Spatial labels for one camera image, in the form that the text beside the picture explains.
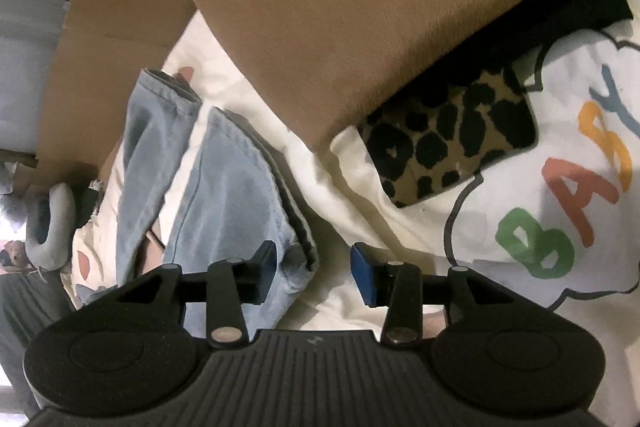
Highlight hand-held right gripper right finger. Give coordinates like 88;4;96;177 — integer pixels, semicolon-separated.
350;243;506;349

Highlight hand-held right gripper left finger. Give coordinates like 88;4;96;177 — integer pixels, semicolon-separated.
116;240;277;349

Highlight light blue denim jeans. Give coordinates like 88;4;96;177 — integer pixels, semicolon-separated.
75;67;321;333

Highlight bear print cream blanket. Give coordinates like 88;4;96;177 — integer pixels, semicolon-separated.
60;14;640;338

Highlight leopard print cloth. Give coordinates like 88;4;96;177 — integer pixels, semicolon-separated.
357;67;541;208

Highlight small black cloth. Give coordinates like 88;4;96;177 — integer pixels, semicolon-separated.
75;179;103;228

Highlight grey neck pillow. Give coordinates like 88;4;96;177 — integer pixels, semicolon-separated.
25;182;77;270

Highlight dark grey pillow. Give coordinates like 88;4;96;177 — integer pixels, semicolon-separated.
0;272;76;408

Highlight small plush doll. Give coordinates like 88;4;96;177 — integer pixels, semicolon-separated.
0;239;36;275

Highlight brown cushion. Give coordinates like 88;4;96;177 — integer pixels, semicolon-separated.
167;0;633;152

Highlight brown cardboard sheet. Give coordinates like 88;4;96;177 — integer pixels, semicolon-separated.
0;0;203;202

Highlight grey upright panel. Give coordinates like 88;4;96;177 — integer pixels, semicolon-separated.
0;0;81;152

